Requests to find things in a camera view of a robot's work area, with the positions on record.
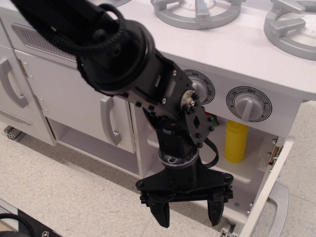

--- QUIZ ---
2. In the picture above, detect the white oven door with window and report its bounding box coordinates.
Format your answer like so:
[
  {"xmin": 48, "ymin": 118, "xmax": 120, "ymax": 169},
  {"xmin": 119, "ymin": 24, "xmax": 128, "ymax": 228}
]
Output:
[{"xmin": 240, "ymin": 136, "xmax": 295, "ymax": 237}]

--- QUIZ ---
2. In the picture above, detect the silver vent grille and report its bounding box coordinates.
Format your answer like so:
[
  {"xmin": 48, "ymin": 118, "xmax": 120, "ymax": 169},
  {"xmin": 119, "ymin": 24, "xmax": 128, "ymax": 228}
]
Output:
[{"xmin": 11, "ymin": 24, "xmax": 76, "ymax": 60}]

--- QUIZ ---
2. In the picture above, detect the grey stove knob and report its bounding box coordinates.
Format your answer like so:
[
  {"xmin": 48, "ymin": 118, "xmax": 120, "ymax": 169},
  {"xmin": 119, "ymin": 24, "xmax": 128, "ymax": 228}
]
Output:
[
  {"xmin": 183, "ymin": 70, "xmax": 215, "ymax": 105},
  {"xmin": 226, "ymin": 86, "xmax": 273, "ymax": 122}
]

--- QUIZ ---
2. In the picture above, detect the white left cabinet door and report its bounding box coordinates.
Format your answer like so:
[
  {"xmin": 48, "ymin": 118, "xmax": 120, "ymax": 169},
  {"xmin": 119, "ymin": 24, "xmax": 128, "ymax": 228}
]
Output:
[{"xmin": 0, "ymin": 14, "xmax": 56, "ymax": 147}]

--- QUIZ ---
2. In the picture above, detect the middle silver burner grate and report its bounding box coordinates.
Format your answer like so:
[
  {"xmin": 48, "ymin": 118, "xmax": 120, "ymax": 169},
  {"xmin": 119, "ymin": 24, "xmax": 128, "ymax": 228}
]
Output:
[{"xmin": 151, "ymin": 0, "xmax": 245, "ymax": 30}]

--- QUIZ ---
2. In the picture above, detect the aluminium frame rail right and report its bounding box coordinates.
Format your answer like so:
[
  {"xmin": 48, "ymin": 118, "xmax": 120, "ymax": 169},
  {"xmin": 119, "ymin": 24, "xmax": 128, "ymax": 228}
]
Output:
[{"xmin": 220, "ymin": 223, "xmax": 241, "ymax": 237}]

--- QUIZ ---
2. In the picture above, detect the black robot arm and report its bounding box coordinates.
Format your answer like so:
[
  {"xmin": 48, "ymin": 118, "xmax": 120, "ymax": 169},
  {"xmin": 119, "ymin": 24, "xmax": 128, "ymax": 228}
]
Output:
[{"xmin": 14, "ymin": 0, "xmax": 233, "ymax": 228}]

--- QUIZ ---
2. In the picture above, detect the right grey stove knob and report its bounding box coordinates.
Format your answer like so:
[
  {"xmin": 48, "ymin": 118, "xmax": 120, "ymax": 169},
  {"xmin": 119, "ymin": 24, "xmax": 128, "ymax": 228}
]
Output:
[{"xmin": 226, "ymin": 86, "xmax": 273, "ymax": 122}]

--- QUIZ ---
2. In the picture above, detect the black cable on base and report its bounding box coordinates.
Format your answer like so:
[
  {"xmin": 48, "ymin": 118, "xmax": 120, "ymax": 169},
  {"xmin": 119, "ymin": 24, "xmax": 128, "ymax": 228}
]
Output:
[{"xmin": 0, "ymin": 213, "xmax": 38, "ymax": 237}]

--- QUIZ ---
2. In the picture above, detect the middle grey stove knob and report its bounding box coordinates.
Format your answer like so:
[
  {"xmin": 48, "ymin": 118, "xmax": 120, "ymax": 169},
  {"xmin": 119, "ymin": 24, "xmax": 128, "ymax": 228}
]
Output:
[{"xmin": 183, "ymin": 70, "xmax": 215, "ymax": 105}]

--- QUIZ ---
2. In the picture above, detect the red toy pepper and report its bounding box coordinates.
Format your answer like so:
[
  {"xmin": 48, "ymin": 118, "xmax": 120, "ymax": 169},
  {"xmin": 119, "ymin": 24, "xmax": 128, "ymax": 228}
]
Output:
[{"xmin": 205, "ymin": 112, "xmax": 219, "ymax": 127}]

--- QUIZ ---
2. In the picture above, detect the aluminium frame rail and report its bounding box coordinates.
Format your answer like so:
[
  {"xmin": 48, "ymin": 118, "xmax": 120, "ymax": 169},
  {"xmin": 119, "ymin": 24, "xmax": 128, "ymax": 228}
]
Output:
[
  {"xmin": 4, "ymin": 126, "xmax": 25, "ymax": 142},
  {"xmin": 220, "ymin": 223, "xmax": 241, "ymax": 237}
]

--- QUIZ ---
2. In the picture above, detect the white toy kitchen stove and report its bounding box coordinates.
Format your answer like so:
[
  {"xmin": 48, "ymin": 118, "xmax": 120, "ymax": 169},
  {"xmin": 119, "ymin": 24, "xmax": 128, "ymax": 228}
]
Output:
[{"xmin": 0, "ymin": 0, "xmax": 316, "ymax": 226}]

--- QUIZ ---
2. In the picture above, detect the aluminium frame rail left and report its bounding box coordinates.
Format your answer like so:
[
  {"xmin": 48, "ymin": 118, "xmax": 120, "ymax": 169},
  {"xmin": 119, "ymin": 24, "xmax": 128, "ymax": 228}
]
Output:
[{"xmin": 4, "ymin": 126, "xmax": 25, "ymax": 142}]

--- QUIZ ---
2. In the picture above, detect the white middle cabinet door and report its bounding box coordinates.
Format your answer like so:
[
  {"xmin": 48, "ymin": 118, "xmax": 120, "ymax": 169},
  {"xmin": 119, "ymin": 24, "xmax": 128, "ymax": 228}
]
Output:
[{"xmin": 15, "ymin": 50, "xmax": 135, "ymax": 153}]

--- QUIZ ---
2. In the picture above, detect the white cabinet door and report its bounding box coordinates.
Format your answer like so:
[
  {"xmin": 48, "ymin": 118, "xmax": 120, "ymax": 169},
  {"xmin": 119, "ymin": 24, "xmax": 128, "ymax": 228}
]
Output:
[
  {"xmin": 0, "ymin": 14, "xmax": 56, "ymax": 147},
  {"xmin": 15, "ymin": 50, "xmax": 135, "ymax": 153}
]

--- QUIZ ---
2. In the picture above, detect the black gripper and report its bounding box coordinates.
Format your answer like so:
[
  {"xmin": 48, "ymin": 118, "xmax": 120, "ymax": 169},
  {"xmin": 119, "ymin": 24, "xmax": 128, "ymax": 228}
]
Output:
[{"xmin": 136, "ymin": 159, "xmax": 234, "ymax": 228}]

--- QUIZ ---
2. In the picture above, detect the silver oven door handle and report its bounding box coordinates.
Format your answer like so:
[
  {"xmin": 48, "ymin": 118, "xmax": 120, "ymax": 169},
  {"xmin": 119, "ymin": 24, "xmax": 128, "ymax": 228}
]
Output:
[{"xmin": 268, "ymin": 182, "xmax": 289, "ymax": 237}]

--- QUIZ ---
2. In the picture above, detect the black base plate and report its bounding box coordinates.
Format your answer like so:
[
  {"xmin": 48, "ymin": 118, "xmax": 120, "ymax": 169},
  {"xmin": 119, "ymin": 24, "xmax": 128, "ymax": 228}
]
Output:
[{"xmin": 17, "ymin": 209, "xmax": 62, "ymax": 237}]

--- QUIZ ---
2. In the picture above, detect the silver burner grate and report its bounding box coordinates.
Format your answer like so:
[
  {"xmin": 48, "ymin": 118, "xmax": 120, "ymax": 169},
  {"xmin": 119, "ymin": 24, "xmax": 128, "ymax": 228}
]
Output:
[
  {"xmin": 151, "ymin": 0, "xmax": 245, "ymax": 30},
  {"xmin": 264, "ymin": 0, "xmax": 316, "ymax": 61}
]

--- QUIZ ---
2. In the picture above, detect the silver left cabinet handle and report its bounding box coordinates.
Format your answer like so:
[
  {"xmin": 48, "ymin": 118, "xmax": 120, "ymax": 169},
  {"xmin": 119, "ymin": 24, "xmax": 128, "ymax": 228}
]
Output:
[{"xmin": 0, "ymin": 59, "xmax": 28, "ymax": 109}]

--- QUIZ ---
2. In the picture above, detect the yellow toy bottle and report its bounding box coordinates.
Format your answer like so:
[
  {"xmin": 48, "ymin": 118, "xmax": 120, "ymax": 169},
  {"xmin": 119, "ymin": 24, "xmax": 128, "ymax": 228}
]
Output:
[{"xmin": 224, "ymin": 120, "xmax": 248, "ymax": 163}]

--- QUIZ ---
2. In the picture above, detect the right silver burner grate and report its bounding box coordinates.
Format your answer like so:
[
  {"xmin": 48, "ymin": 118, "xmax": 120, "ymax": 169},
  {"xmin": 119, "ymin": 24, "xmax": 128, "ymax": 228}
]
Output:
[{"xmin": 264, "ymin": 0, "xmax": 316, "ymax": 61}]

